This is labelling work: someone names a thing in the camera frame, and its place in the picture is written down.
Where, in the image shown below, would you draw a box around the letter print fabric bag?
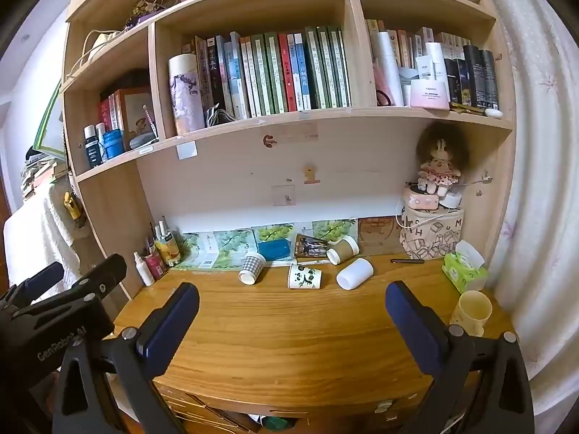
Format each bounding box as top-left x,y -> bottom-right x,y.
399,205 -> 465,260

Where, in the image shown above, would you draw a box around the fluffy haired plush doll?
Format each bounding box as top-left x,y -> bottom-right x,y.
414,121 -> 471,197

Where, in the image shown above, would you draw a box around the green framed board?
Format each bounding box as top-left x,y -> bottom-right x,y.
33,79 -> 67,162

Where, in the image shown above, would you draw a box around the white floral curtain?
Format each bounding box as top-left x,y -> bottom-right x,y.
470,0 -> 579,421

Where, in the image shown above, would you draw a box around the row of green and blue books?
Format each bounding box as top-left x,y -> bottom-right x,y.
182,25 -> 353,121

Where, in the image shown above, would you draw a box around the wooden bookshelf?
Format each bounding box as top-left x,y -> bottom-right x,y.
61,0 -> 517,301

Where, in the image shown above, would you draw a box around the brown paper cup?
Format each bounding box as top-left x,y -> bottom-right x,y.
326,235 -> 360,266

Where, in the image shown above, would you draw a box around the white cosmetic bottle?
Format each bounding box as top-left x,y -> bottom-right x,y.
425,42 -> 449,83

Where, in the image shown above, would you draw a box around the leaf print cards strip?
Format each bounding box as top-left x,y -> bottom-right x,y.
171,218 -> 359,271

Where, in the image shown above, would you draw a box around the brown cartoon picture box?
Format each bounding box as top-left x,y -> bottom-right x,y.
114,86 -> 159,145

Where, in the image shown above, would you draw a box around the striped fabric pouch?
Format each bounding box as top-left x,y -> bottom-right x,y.
205,104 -> 237,128

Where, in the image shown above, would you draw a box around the cosmetics bottles and boxes group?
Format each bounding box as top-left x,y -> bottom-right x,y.
365,18 -> 499,110

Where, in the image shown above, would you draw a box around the panda print paper cup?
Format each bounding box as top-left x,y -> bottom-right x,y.
288,263 -> 323,290

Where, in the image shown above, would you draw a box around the yellow keychain charm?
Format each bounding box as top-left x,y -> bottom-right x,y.
63,191 -> 82,222

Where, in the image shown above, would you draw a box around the brown printed card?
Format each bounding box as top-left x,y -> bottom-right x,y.
358,217 -> 404,256

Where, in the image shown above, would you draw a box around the dark photo card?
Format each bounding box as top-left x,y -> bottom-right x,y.
294,234 -> 330,259

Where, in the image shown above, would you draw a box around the tall white tube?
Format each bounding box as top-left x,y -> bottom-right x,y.
375,31 -> 405,107

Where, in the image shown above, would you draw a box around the red pen holder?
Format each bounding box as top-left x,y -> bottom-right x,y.
144,235 -> 169,281

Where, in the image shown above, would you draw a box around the lilac floral thermos bottle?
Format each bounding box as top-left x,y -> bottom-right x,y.
168,53 -> 207,137

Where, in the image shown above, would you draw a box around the blue pouch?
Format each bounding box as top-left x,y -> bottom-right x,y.
258,239 -> 292,262

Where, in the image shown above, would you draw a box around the small white spray bottle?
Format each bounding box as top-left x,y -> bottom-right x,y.
133,251 -> 155,287

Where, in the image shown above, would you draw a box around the floral patterned handbag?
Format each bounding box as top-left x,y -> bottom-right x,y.
123,0 -> 167,28

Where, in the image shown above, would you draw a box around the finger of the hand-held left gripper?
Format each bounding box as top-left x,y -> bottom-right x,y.
68,253 -> 128,301
7,261 -> 65,305

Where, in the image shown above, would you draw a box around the plain white cup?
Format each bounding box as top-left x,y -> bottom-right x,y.
336,258 -> 374,291

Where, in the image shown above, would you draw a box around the white charging cable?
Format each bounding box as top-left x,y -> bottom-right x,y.
394,199 -> 446,231

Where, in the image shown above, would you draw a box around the checkered paper cup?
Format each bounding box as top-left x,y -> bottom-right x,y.
238,251 -> 267,286

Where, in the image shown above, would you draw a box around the blue ribbed jar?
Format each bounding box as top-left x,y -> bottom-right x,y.
102,129 -> 124,159

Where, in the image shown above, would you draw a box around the wooden desk drawer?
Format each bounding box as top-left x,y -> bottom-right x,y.
154,377 -> 437,434

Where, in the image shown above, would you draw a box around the green tissue pack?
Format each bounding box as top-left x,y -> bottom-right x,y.
442,240 -> 489,294

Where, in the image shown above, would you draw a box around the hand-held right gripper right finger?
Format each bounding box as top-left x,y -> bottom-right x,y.
384,280 -> 535,434

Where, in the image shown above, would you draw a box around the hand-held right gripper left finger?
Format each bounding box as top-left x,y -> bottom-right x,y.
51,282 -> 200,434

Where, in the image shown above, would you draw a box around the clear adhesive hook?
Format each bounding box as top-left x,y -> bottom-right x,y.
272,185 -> 296,207

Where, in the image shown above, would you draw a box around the white draped cloth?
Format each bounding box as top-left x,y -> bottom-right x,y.
4,181 -> 98,290

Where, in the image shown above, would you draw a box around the pale yellow plastic cup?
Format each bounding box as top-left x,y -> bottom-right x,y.
449,290 -> 493,338

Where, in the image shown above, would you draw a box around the red books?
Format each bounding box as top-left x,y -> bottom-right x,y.
98,92 -> 122,133

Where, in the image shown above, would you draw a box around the pile of books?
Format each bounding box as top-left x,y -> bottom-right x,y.
20,153 -> 71,202

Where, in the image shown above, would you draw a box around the black bottle white cap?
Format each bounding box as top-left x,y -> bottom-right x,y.
83,125 -> 105,166

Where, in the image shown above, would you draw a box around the white drawstring bag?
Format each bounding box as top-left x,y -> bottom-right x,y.
67,28 -> 122,77

